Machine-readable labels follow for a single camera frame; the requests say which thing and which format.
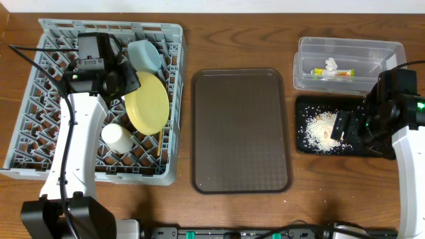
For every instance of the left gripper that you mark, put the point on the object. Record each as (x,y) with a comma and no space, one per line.
(127,78)

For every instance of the white cup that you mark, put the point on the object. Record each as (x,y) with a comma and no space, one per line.
(117,138)

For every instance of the wooden chopstick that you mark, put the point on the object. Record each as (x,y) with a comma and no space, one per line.
(160,143)
(170,90)

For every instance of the light blue bowl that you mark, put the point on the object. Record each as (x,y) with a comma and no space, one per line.
(144,56)

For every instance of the rice food waste pile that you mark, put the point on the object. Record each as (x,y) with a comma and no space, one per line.
(314,127)

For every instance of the brown serving tray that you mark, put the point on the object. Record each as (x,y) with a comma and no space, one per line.
(240,142)

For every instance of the grey dishwasher rack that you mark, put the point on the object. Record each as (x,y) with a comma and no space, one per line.
(32,146)

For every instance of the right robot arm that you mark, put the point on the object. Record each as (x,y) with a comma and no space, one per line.
(392,127)

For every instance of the yellow plate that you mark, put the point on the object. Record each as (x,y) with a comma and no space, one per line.
(148,106)

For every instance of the black tray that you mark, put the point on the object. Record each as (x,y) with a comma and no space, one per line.
(377,149)

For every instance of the green snack wrapper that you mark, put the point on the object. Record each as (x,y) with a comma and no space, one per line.
(338,75)

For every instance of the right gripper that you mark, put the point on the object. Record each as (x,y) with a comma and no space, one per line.
(352,124)

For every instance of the clear plastic bin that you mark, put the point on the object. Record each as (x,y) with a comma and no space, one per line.
(367,57)

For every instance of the white tissue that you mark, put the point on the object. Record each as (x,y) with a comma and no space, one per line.
(330,65)

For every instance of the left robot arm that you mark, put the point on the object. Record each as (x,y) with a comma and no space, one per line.
(67,205)

